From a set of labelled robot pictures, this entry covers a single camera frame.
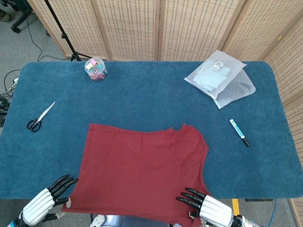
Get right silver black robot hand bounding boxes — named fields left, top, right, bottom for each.
left=175, top=187, right=234, bottom=227

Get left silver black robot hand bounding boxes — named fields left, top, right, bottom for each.
left=22, top=174, right=80, bottom=227

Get red t-shirt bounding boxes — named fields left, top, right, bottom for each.
left=61, top=122, right=214, bottom=227

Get white plastic bag package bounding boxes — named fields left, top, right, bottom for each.
left=184, top=50, right=247, bottom=99

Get wicker folding screen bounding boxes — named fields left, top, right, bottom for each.
left=27, top=0, right=303, bottom=223

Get grey blue robot torso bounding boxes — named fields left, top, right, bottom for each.
left=89, top=214, right=180, bottom=227

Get white marker pen black cap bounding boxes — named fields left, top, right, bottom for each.
left=229, top=119, right=250, bottom=147

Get translucent empty plastic bag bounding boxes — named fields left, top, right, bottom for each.
left=213, top=70, right=256, bottom=109

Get blue carpet table mat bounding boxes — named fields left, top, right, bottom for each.
left=0, top=61, right=303, bottom=201

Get clear jar of binder clips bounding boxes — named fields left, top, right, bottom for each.
left=84, top=58, right=107, bottom=83

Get black tripod stand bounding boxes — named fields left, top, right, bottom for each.
left=44, top=0, right=94, bottom=62

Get black office chair base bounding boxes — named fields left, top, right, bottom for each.
left=0, top=0, right=33, bottom=34

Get blue cable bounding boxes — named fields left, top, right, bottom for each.
left=269, top=198, right=277, bottom=222

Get black handled scissors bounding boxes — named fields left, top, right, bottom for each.
left=26, top=101, right=56, bottom=132

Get bundle of floor cables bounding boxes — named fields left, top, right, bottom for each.
left=0, top=68, right=22, bottom=119

